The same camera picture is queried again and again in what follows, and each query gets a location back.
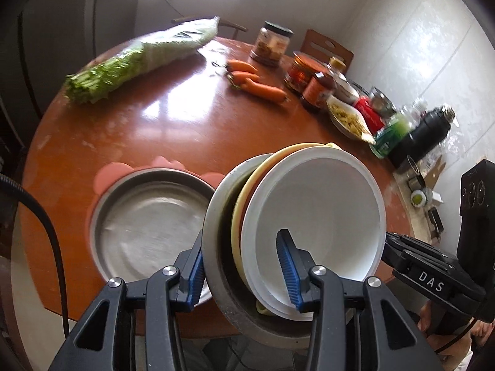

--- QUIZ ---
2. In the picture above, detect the pink bear-shaped plate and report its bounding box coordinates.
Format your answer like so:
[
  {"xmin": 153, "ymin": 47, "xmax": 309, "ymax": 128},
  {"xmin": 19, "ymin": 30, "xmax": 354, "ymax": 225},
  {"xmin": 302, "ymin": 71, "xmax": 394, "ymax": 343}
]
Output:
[{"xmin": 85, "ymin": 156, "xmax": 226, "ymax": 240}]

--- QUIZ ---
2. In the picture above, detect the dark refrigerator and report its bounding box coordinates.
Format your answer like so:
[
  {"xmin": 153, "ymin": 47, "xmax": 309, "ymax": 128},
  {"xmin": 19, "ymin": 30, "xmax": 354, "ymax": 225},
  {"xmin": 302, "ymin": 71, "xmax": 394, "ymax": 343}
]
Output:
[{"xmin": 1, "ymin": 0, "xmax": 138, "ymax": 123}]

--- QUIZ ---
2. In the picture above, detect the carrot farthest back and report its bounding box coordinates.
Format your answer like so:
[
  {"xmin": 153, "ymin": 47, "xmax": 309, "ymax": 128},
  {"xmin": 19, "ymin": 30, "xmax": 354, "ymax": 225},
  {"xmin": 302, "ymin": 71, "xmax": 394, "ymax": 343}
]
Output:
[{"xmin": 226, "ymin": 59, "xmax": 258, "ymax": 75}]

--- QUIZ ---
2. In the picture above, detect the white dish with food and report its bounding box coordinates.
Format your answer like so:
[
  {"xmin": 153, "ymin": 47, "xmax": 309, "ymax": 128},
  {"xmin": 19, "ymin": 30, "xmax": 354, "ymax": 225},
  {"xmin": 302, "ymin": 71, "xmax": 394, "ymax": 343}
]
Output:
[{"xmin": 326, "ymin": 96, "xmax": 376, "ymax": 145}]

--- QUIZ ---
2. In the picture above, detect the red cigarette box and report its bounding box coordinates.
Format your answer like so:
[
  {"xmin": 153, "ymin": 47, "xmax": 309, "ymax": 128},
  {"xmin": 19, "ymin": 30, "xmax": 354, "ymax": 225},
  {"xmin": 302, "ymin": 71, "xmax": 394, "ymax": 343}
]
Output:
[{"xmin": 354, "ymin": 96, "xmax": 385, "ymax": 135}]

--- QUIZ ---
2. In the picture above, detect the red chili sauce jar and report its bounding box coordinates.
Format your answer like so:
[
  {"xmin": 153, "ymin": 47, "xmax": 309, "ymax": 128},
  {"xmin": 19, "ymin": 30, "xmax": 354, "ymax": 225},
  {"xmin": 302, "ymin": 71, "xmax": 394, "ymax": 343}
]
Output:
[{"xmin": 284, "ymin": 51, "xmax": 326, "ymax": 96}]

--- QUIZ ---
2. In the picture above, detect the brown sauce bottle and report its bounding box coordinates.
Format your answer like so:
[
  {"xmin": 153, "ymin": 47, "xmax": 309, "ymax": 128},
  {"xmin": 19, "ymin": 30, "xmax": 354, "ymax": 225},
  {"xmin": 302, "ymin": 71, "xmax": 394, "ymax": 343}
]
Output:
[{"xmin": 301, "ymin": 56, "xmax": 347, "ymax": 111}]

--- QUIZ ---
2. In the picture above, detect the yellow bowl white inside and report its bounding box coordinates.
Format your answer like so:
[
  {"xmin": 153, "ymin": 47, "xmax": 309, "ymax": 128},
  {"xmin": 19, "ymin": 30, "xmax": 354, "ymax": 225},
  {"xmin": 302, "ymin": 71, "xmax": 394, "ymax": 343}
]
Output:
[{"xmin": 239, "ymin": 143, "xmax": 343, "ymax": 322}]

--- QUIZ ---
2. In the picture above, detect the small steel cup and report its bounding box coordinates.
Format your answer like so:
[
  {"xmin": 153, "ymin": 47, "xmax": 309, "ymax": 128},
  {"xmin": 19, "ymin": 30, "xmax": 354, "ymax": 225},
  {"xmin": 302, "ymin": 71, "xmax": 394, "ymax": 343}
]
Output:
[{"xmin": 369, "ymin": 87, "xmax": 397, "ymax": 120}]

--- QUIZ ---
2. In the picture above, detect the person's right hand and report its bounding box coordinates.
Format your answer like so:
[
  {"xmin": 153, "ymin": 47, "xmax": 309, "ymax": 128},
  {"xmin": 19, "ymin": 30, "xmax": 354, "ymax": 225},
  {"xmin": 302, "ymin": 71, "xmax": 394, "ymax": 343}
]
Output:
[{"xmin": 417, "ymin": 301, "xmax": 494, "ymax": 370}]

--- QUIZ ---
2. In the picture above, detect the wooden chair with backrest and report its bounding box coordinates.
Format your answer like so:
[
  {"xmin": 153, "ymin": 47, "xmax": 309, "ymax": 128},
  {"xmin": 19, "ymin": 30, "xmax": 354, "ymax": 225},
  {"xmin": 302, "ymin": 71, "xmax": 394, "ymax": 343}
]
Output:
[{"xmin": 300, "ymin": 28, "xmax": 354, "ymax": 71}]

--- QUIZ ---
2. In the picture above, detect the small glass cup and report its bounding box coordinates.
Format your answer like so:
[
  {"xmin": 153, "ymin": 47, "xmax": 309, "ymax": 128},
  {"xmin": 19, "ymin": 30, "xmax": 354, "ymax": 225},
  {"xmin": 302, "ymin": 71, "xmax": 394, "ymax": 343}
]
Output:
[{"xmin": 396, "ymin": 155, "xmax": 420, "ymax": 176}]

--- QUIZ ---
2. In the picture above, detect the middle carrot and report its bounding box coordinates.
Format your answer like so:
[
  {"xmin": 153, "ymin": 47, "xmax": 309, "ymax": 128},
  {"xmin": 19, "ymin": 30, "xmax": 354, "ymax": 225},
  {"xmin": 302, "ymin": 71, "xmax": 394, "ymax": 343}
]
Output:
[{"xmin": 226, "ymin": 71, "xmax": 259, "ymax": 86}]

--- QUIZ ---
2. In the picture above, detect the green plastic bottle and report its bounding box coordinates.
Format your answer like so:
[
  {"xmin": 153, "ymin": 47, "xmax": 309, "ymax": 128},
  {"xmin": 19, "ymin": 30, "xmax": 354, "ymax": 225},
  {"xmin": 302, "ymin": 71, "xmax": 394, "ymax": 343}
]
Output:
[{"xmin": 370, "ymin": 112, "xmax": 410, "ymax": 159}]

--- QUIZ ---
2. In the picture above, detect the black thermos flask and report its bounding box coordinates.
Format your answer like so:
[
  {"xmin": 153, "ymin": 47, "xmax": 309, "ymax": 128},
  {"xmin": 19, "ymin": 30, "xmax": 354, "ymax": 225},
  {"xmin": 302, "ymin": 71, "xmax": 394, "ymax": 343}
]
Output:
[{"xmin": 387, "ymin": 105, "xmax": 456, "ymax": 170}]

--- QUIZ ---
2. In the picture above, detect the stainless steel pan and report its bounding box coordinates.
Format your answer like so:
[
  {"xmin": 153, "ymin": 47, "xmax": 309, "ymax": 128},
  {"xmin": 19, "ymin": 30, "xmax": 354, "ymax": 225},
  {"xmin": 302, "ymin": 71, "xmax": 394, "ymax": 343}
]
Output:
[{"xmin": 87, "ymin": 168, "xmax": 214, "ymax": 282}]

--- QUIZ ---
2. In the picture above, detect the bagged celery bunch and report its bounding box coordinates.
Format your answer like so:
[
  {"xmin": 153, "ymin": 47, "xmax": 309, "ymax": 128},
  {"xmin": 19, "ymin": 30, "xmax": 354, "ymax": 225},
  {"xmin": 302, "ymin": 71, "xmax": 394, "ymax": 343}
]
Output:
[{"xmin": 65, "ymin": 16, "xmax": 220, "ymax": 104}]

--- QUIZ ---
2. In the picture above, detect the stainless steel bowl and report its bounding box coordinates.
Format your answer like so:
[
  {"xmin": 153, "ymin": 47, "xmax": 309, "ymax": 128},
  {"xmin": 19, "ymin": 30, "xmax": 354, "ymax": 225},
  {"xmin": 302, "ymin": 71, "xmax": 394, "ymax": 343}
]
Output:
[{"xmin": 202, "ymin": 154, "xmax": 311, "ymax": 350}]

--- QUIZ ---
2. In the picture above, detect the black cable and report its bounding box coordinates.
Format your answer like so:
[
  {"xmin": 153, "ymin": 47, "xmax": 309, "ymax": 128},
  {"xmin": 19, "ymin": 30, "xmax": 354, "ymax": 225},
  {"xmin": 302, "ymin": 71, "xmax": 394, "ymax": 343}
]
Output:
[{"xmin": 0, "ymin": 172, "xmax": 71, "ymax": 339}]

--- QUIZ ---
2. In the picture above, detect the clear jar black lid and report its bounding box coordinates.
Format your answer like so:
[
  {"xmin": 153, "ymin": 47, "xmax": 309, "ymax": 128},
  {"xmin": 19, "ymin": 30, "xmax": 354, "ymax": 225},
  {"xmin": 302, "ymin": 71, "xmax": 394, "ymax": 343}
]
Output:
[{"xmin": 250, "ymin": 21, "xmax": 294, "ymax": 67}]

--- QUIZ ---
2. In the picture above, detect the red paper noodle bowl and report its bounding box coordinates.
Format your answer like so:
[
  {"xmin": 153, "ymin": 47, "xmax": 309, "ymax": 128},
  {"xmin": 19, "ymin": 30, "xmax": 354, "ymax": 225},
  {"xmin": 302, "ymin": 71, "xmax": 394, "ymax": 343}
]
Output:
[{"xmin": 241, "ymin": 146, "xmax": 387, "ymax": 322}]

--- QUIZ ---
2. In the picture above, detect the carrot nearest pan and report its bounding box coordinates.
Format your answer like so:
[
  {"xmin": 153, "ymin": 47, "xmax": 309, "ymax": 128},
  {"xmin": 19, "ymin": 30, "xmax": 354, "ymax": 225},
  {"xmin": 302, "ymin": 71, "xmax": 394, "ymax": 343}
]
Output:
[{"xmin": 241, "ymin": 79, "xmax": 287, "ymax": 103}]

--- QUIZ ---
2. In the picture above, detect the white ceramic bowl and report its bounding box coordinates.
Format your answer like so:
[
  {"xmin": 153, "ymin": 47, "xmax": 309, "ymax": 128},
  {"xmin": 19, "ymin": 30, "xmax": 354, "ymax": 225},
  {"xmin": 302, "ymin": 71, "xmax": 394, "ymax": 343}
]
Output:
[{"xmin": 334, "ymin": 79, "xmax": 360, "ymax": 105}]

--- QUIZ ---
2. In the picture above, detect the carrot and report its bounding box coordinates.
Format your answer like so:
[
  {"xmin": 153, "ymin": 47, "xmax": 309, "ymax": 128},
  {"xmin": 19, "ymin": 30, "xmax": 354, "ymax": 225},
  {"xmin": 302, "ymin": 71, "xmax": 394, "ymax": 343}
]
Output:
[
  {"xmin": 226, "ymin": 71, "xmax": 259, "ymax": 86},
  {"xmin": 226, "ymin": 59, "xmax": 258, "ymax": 75}
]

